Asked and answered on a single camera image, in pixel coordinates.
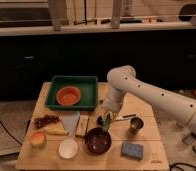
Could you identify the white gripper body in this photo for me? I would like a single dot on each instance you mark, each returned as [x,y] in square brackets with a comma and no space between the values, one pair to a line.
[113,100]

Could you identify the green pepper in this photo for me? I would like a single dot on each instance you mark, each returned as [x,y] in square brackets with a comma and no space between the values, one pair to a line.
[106,123]

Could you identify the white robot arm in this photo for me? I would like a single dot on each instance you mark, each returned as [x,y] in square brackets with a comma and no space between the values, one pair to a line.
[122,80]

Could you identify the dark purple bowl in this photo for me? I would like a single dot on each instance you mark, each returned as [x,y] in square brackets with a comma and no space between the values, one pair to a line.
[97,141]

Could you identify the orange bowl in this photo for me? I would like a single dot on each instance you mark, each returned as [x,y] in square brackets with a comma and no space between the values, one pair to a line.
[68,96]

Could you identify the green plastic tray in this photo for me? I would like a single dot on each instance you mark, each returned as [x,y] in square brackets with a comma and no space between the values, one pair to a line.
[88,86]

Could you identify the metal cup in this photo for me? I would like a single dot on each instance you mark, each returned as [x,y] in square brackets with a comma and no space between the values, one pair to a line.
[136,124]

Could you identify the wooden block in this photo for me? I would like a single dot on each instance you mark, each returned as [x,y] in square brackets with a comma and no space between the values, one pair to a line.
[82,126]

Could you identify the grey triangular cloth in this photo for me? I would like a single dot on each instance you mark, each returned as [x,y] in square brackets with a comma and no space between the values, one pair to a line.
[70,121]

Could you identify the blue sponge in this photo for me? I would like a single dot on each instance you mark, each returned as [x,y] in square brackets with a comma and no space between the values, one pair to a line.
[132,150]

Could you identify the yellow banana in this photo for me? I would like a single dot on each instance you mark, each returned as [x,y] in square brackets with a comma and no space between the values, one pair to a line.
[55,130]

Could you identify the white oval plate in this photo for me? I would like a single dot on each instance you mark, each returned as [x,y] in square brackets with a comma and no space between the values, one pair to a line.
[68,148]

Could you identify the bunch of dark grapes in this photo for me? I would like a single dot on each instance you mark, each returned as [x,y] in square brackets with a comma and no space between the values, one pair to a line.
[40,122]

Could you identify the orange peach fruit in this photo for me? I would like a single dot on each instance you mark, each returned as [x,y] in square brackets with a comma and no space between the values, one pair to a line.
[38,139]

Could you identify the black handled knife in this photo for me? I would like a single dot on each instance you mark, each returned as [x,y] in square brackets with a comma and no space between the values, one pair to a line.
[125,117]

